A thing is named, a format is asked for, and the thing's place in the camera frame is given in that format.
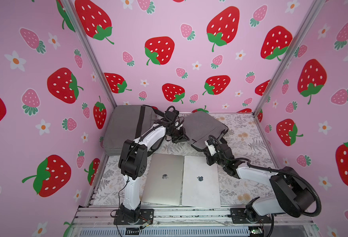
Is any aluminium post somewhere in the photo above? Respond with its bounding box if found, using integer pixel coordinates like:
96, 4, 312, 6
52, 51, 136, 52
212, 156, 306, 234
253, 0, 325, 119
62, 0, 117, 111

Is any right rear aluminium post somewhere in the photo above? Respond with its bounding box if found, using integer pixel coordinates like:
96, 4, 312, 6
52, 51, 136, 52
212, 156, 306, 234
253, 0, 325, 119

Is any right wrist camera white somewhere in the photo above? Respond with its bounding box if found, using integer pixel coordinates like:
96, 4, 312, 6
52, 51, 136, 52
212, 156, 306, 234
205, 140, 217, 157

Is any left rear aluminium post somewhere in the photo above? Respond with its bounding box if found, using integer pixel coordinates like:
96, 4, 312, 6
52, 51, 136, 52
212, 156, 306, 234
62, 0, 117, 111

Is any aluminium frame rail front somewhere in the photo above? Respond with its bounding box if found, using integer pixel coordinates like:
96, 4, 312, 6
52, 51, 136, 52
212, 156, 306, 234
67, 205, 321, 237

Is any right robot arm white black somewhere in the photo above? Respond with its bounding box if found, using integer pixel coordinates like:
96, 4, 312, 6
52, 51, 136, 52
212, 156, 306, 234
205, 135, 322, 223

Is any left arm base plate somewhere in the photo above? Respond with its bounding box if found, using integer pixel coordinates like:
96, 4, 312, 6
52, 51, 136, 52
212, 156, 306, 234
113, 209, 154, 225

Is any silver laptop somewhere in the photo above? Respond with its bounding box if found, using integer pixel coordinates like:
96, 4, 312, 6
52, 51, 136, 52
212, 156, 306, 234
182, 156, 221, 208
142, 154, 184, 206

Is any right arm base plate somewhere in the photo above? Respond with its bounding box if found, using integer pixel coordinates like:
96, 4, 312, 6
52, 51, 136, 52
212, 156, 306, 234
229, 208, 271, 224

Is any grey laptop bag black strap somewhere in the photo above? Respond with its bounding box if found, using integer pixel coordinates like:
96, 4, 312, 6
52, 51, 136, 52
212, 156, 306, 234
102, 104, 175, 156

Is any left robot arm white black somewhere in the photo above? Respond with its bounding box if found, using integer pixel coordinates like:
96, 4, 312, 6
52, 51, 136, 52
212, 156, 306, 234
118, 105, 189, 222

